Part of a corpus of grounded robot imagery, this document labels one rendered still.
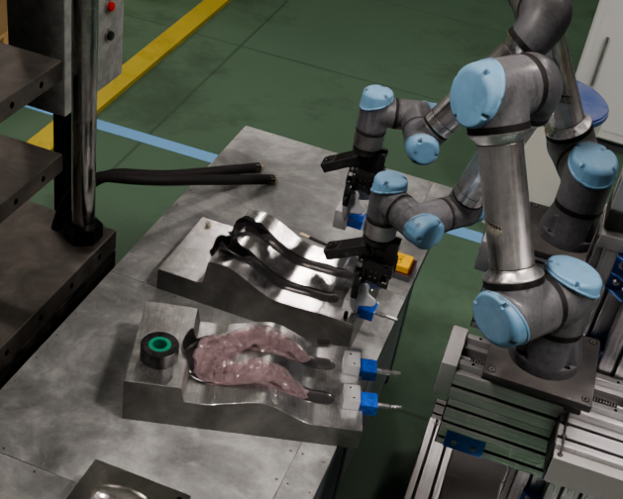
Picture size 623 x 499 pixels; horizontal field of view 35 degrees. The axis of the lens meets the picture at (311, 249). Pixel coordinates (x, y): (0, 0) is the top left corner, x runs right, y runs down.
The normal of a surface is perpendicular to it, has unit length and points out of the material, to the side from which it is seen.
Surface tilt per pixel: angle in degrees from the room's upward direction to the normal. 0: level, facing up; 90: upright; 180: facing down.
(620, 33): 90
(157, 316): 0
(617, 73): 90
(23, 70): 0
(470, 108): 83
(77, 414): 0
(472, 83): 83
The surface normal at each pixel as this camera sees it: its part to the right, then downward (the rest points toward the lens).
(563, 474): -0.31, 0.52
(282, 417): -0.04, 0.58
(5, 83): 0.14, -0.80
